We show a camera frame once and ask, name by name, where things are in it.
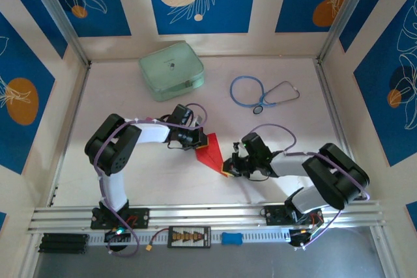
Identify black ribbed block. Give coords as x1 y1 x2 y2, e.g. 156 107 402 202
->
38 232 89 255

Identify black power distribution board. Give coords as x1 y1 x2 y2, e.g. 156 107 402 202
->
167 226 212 248

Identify aluminium mounting rail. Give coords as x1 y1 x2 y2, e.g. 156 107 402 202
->
27 200 390 249

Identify aluminium corner post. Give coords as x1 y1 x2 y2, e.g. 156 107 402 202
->
315 0 379 64
24 0 92 67

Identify yellow connector lead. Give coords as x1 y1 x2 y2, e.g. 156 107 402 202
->
145 228 171 253

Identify aluminium side rail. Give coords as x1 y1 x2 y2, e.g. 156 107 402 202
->
315 58 364 201
48 62 92 208

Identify mint green zip pouch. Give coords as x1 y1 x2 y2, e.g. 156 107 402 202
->
139 41 206 103

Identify blue foam block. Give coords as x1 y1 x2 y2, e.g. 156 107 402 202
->
221 232 244 245

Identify red paper sheet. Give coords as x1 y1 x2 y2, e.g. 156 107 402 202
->
195 132 231 178

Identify blue stethoscope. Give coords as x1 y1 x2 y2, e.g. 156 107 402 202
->
229 76 300 116

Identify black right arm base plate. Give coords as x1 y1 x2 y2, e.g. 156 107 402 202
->
264 204 325 227

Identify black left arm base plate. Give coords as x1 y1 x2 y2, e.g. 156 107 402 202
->
91 206 151 230

